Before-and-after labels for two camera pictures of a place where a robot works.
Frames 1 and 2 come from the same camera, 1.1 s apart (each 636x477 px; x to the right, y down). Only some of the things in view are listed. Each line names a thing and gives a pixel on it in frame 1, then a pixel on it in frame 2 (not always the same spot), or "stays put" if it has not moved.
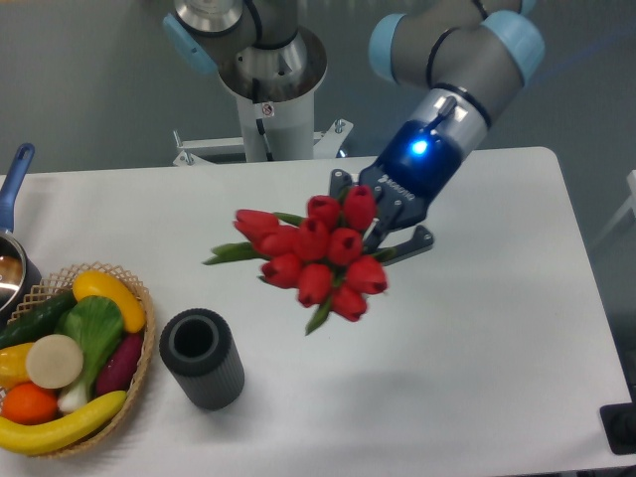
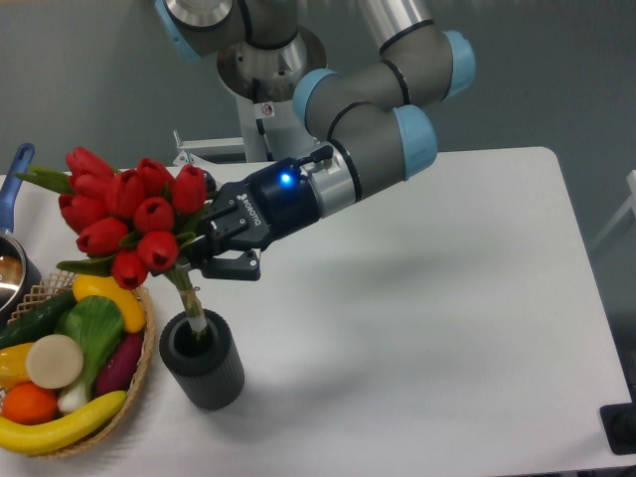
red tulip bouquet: (320, 257) to (132, 221)
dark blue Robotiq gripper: (415, 163) to (275, 202)
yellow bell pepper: (100, 283) stays put
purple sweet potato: (119, 365) stays put
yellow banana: (50, 438) stays put
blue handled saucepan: (20, 279) stays put
